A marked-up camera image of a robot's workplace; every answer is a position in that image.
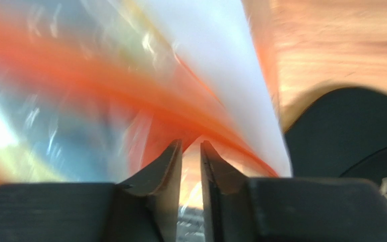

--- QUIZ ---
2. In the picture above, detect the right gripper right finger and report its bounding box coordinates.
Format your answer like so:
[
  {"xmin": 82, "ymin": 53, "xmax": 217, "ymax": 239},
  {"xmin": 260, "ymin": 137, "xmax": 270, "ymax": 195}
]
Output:
[{"xmin": 201, "ymin": 141, "xmax": 387, "ymax": 241}]

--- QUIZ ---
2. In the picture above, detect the black baseball cap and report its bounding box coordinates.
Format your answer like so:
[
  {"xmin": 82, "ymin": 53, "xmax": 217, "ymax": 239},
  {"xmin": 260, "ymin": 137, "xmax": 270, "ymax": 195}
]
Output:
[{"xmin": 285, "ymin": 87, "xmax": 387, "ymax": 184}]

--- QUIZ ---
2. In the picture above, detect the clear orange zip bag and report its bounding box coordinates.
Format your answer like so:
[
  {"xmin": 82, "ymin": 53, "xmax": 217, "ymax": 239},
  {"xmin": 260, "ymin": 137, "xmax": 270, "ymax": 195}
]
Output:
[{"xmin": 0, "ymin": 0, "xmax": 293, "ymax": 202}]

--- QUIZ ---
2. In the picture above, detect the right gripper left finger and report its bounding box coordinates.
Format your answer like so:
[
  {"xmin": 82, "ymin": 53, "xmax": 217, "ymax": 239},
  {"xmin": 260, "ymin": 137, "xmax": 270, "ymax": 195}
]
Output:
[{"xmin": 0, "ymin": 140, "xmax": 182, "ymax": 241}]

